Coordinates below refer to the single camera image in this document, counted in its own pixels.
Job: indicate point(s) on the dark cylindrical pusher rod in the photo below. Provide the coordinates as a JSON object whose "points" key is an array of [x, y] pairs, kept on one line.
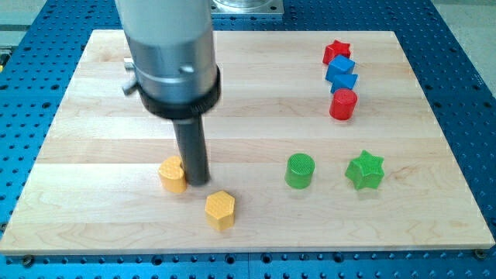
{"points": [[191, 143]]}

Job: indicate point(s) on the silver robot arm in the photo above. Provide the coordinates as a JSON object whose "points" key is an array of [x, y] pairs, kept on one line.
{"points": [[175, 73]]}

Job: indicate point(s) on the wooden board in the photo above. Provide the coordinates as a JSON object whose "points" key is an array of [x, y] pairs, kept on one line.
{"points": [[94, 188]]}

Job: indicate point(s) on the yellow hexagon block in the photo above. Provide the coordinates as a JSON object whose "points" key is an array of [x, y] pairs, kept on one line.
{"points": [[220, 210]]}

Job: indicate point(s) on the green cylinder block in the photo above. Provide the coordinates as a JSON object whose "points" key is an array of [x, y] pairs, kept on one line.
{"points": [[299, 170]]}

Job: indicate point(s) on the red cylinder block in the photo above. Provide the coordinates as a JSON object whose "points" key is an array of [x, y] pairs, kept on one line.
{"points": [[343, 104]]}

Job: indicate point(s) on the blue triangle block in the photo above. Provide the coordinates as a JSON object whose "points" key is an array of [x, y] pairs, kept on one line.
{"points": [[343, 81]]}

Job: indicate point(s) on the red star block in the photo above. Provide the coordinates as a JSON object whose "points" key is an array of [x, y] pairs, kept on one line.
{"points": [[335, 49]]}

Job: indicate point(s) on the blue cube block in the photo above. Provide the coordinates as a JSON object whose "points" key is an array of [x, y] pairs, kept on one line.
{"points": [[339, 65]]}

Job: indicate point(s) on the green star block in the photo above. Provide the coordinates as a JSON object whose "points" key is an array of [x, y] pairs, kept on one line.
{"points": [[365, 171]]}

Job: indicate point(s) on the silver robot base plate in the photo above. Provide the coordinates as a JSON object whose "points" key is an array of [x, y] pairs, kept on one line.
{"points": [[247, 8]]}

